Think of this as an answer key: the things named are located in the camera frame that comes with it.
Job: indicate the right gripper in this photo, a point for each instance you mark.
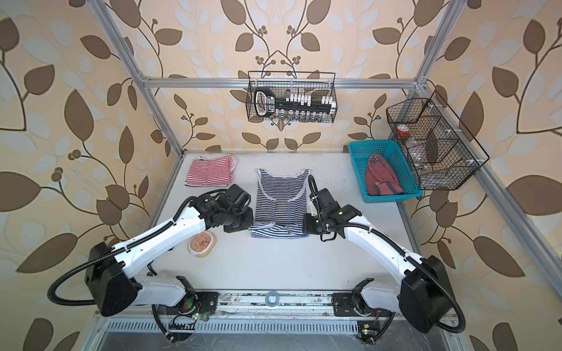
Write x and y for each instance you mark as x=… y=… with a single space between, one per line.
x=307 y=227

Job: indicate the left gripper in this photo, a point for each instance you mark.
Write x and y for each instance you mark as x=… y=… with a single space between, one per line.
x=249 y=221

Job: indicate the blue striped tank top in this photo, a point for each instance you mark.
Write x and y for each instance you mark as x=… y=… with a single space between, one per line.
x=281 y=204

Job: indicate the maroon tank top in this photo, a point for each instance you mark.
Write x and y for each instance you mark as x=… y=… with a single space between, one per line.
x=380 y=178

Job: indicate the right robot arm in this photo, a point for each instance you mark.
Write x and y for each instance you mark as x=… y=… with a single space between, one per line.
x=425 y=296

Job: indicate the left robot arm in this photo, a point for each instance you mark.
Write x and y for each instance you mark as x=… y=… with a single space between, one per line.
x=113 y=274

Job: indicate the red striped folded tank top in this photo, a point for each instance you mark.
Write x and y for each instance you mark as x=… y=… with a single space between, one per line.
x=211 y=172

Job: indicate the beige round tape dispenser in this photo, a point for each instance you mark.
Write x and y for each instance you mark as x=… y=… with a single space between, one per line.
x=202 y=244

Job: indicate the teal plastic basket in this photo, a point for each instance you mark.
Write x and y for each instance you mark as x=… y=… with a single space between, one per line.
x=360 y=152

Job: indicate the red white item in basket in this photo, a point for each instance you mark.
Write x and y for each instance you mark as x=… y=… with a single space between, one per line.
x=403 y=130

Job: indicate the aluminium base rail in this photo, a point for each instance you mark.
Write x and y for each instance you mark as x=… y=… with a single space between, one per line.
x=265 y=320

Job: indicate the black handled tool in basket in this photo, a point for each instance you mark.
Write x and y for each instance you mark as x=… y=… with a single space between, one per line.
x=295 y=105

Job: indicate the black wire basket back wall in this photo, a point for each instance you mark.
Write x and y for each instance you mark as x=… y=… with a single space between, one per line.
x=316 y=83

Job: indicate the black wire basket wall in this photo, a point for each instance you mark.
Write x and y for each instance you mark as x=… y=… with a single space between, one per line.
x=316 y=83
x=441 y=150

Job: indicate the black wire basket right wall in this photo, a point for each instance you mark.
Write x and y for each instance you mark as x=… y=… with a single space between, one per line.
x=441 y=150

